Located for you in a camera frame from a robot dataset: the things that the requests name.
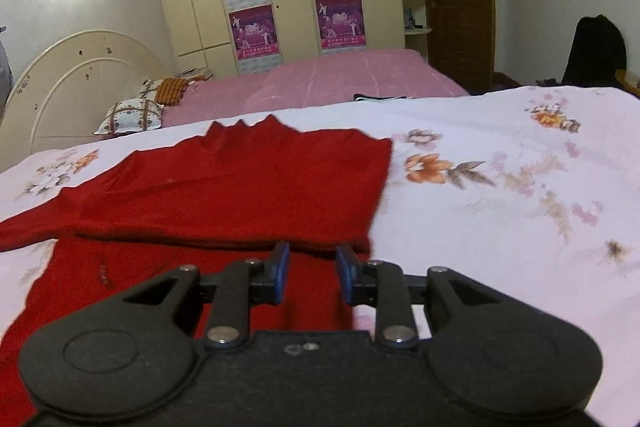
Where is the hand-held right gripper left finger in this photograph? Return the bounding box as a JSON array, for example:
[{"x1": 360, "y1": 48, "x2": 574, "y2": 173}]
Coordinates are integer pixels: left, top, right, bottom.
[{"x1": 117, "y1": 241, "x2": 292, "y2": 353}]

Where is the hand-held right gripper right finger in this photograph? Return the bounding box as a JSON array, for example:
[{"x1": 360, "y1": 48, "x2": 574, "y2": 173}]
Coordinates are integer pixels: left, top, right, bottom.
[{"x1": 334, "y1": 243, "x2": 501, "y2": 352}]

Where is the orange patterned pillow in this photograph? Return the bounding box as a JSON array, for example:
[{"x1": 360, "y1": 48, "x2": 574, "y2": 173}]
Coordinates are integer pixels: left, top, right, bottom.
[{"x1": 154, "y1": 77, "x2": 201, "y2": 106}]

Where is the red knit sweater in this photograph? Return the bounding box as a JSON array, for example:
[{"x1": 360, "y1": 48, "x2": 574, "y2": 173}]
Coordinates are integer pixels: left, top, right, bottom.
[{"x1": 0, "y1": 114, "x2": 393, "y2": 408}]

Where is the pink bedspread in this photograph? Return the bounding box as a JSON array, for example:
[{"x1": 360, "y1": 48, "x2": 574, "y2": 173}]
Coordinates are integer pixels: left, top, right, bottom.
[{"x1": 160, "y1": 48, "x2": 471, "y2": 128}]

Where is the white floral bed sheet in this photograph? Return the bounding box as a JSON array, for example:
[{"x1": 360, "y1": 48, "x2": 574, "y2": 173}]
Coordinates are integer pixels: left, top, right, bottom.
[{"x1": 0, "y1": 84, "x2": 640, "y2": 413}]

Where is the cream round headboard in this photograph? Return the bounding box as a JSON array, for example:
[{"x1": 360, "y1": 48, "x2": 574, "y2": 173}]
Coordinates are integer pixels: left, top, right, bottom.
[{"x1": 0, "y1": 30, "x2": 171, "y2": 172}]

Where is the black bag on chair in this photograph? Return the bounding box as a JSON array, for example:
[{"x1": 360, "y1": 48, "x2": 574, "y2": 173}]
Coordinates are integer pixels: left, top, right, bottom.
[{"x1": 561, "y1": 14, "x2": 628, "y2": 88}]

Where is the white patterned pillow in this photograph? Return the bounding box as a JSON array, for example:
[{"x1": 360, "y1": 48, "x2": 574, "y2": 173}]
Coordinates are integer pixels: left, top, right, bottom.
[
  {"x1": 140, "y1": 78, "x2": 168, "y2": 104},
  {"x1": 94, "y1": 99, "x2": 166, "y2": 136}
]

